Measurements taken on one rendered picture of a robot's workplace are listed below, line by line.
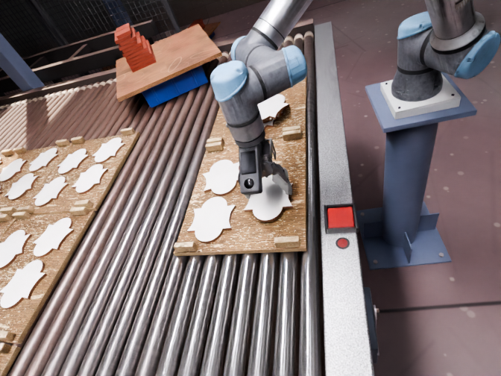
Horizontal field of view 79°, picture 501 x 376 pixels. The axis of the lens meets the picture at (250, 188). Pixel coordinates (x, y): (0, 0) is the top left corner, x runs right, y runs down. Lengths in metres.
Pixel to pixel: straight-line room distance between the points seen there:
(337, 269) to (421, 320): 0.99
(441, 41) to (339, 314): 0.70
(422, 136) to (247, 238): 0.74
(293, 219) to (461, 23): 0.60
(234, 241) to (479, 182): 1.65
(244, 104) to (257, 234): 0.33
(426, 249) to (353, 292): 1.15
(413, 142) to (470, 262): 0.80
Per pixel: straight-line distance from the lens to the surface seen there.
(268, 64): 0.64
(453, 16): 0.91
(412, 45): 1.07
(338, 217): 0.78
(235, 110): 0.62
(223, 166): 0.97
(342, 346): 0.67
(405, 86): 1.15
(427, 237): 1.86
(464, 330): 1.69
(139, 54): 1.66
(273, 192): 0.81
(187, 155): 1.14
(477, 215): 2.00
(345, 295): 0.70
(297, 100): 1.17
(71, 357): 0.91
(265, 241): 0.76
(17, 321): 1.07
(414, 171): 1.35
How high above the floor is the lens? 1.56
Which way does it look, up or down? 45 degrees down
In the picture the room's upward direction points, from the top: 23 degrees counter-clockwise
